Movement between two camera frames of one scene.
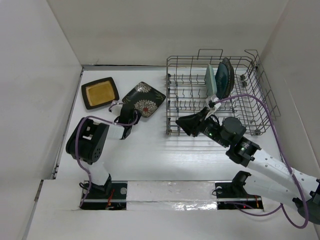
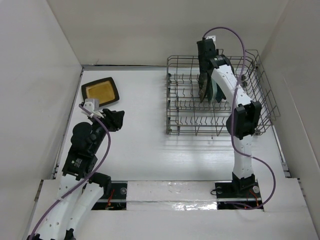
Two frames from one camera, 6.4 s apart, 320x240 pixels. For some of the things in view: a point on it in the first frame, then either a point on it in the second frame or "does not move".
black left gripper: [139, 114] -> [113, 118]
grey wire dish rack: [251, 99] does not move
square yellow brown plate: [100, 93] does not move
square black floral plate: [146, 100] -> [203, 79]
